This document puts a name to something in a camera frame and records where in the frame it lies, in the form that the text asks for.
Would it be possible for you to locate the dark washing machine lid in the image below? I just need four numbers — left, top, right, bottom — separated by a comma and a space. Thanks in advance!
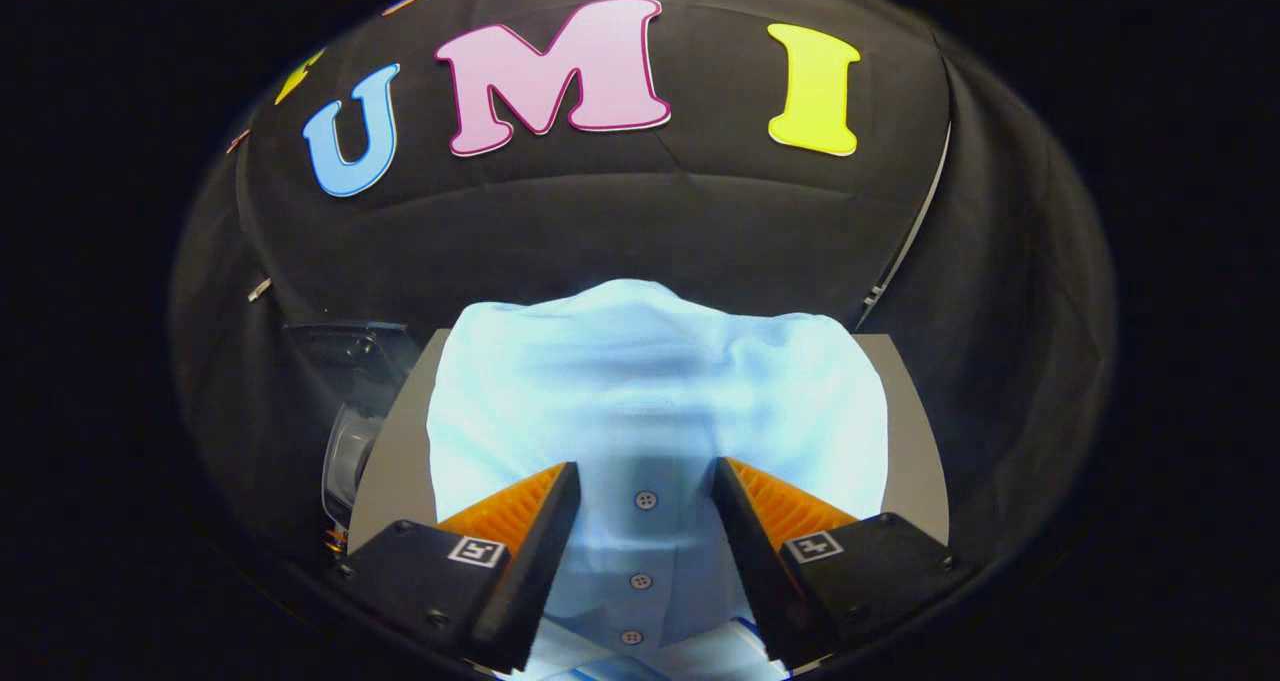
283, 321, 416, 412

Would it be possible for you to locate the thin white cable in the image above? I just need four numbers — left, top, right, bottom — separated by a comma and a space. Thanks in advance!
855, 121, 951, 327

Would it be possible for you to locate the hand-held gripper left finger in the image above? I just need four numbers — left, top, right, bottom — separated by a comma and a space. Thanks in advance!
330, 463, 581, 674

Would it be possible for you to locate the light blue button shirt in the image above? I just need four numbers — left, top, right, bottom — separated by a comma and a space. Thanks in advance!
425, 279, 891, 681

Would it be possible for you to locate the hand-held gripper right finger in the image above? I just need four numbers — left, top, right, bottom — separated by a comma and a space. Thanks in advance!
712, 458, 976, 670

